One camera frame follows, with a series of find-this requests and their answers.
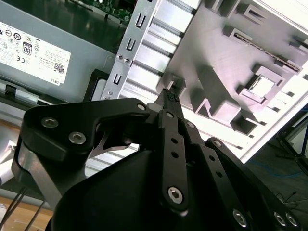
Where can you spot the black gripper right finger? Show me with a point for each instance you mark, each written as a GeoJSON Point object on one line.
{"type": "Point", "coordinates": [223, 185]}

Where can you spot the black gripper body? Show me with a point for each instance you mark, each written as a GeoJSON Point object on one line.
{"type": "Point", "coordinates": [120, 197]}

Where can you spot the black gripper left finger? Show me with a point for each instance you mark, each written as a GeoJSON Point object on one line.
{"type": "Point", "coordinates": [72, 115]}

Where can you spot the silver CPU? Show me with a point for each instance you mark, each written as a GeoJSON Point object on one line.
{"type": "Point", "coordinates": [261, 87]}

